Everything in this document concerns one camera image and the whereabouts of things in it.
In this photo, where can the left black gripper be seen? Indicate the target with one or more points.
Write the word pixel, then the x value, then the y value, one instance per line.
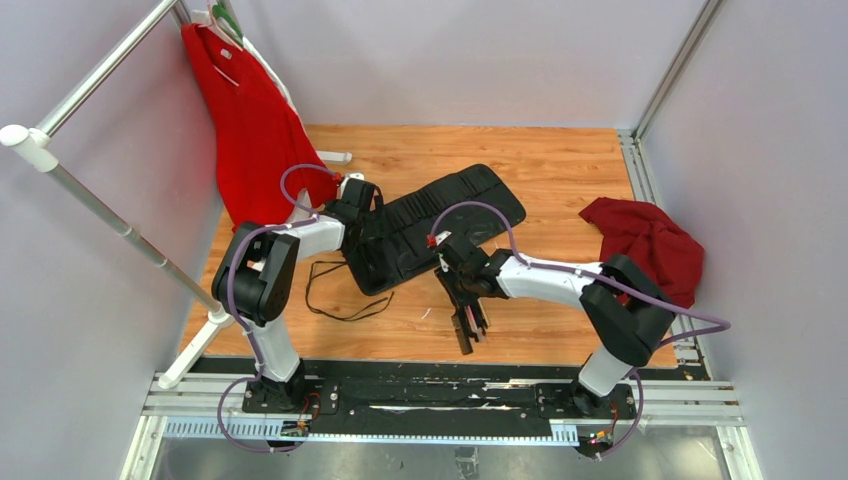
pixel 377 204

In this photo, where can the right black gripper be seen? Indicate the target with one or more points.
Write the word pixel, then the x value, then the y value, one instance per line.
pixel 447 276

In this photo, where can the black angled brush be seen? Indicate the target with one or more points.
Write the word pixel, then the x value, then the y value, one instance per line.
pixel 481 317

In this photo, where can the black makeup brush roll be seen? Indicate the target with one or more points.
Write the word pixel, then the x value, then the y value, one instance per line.
pixel 390 247

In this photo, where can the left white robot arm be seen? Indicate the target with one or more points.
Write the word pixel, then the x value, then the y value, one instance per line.
pixel 254 280

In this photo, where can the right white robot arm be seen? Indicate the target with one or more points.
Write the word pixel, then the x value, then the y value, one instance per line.
pixel 629 312

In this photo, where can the black comb brush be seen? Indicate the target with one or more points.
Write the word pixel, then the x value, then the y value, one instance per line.
pixel 460 328

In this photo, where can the red hanging shirt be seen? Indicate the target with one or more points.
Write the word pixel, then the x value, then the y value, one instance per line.
pixel 264 157

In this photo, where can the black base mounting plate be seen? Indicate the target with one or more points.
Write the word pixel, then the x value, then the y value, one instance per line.
pixel 441 400

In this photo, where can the dark red crumpled cloth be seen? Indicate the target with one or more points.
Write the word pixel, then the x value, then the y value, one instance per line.
pixel 668 255

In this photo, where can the green white hangers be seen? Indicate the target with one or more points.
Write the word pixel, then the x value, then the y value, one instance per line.
pixel 216 18

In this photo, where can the metal clothes rack pole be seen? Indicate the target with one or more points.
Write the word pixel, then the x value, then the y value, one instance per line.
pixel 80 306

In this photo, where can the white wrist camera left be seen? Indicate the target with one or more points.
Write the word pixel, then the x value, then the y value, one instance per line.
pixel 354 176

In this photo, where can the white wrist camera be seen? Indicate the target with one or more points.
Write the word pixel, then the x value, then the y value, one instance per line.
pixel 433 240
pixel 354 176

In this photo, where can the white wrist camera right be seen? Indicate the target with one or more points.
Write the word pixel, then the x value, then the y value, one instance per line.
pixel 433 240

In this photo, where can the pink handled makeup brush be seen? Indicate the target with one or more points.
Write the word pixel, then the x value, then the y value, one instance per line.
pixel 474 326

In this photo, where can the aluminium frame post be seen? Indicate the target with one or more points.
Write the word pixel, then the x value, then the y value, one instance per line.
pixel 684 54

